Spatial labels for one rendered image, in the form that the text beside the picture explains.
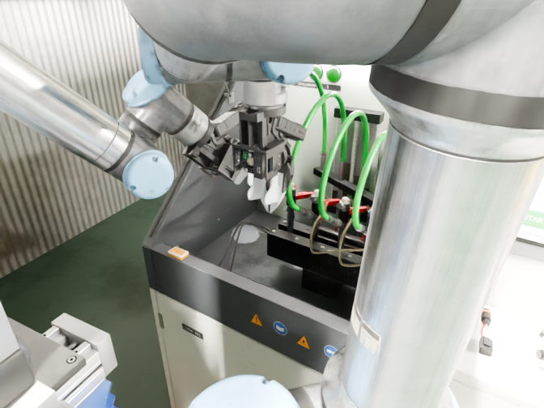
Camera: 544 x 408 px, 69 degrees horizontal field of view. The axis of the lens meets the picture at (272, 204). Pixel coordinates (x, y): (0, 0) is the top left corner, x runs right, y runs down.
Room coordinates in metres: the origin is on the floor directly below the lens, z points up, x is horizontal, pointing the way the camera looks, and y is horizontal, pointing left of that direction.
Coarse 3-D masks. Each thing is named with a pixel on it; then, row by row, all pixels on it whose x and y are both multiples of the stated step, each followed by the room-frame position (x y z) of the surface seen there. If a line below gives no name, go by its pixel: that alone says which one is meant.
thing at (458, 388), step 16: (512, 256) 0.69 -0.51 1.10; (512, 272) 0.68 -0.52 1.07; (528, 272) 0.67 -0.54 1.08; (496, 288) 0.68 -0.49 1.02; (512, 288) 0.67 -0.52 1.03; (528, 288) 0.66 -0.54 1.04; (496, 304) 0.67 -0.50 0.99; (512, 304) 0.66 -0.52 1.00; (528, 304) 0.65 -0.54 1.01; (464, 384) 0.50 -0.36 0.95; (464, 400) 0.49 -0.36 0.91; (480, 400) 0.48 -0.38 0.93; (496, 400) 0.47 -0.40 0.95
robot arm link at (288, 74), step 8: (232, 64) 0.52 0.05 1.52; (240, 64) 0.52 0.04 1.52; (248, 64) 0.53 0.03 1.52; (256, 64) 0.53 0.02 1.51; (264, 64) 0.52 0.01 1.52; (272, 64) 0.51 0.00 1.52; (280, 64) 0.52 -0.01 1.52; (288, 64) 0.52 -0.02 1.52; (296, 64) 0.52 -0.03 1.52; (304, 64) 0.52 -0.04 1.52; (232, 72) 0.53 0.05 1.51; (240, 72) 0.53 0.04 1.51; (248, 72) 0.53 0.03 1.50; (256, 72) 0.53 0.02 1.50; (264, 72) 0.53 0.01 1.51; (272, 72) 0.51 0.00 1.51; (280, 72) 0.52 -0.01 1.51; (288, 72) 0.52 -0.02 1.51; (296, 72) 0.52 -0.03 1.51; (304, 72) 0.52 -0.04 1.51; (232, 80) 0.54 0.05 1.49; (240, 80) 0.55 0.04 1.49; (248, 80) 0.55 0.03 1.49; (272, 80) 0.53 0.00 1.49; (280, 80) 0.52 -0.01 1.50; (288, 80) 0.52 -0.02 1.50; (296, 80) 0.52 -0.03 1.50
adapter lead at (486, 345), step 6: (486, 312) 0.63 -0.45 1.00; (486, 318) 0.62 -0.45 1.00; (486, 324) 0.61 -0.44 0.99; (480, 342) 0.56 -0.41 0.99; (486, 342) 0.55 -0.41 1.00; (492, 342) 0.55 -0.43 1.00; (480, 348) 0.54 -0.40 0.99; (486, 348) 0.54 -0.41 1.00; (492, 348) 0.54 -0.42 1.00; (486, 354) 0.54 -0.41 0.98
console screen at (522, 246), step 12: (540, 192) 0.71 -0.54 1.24; (540, 204) 0.71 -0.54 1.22; (528, 216) 0.71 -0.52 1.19; (540, 216) 0.70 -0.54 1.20; (528, 228) 0.70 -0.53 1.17; (540, 228) 0.69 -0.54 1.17; (516, 240) 0.70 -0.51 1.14; (528, 240) 0.69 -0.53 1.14; (540, 240) 0.68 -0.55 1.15; (516, 252) 0.69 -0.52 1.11; (528, 252) 0.68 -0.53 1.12; (540, 252) 0.67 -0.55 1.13
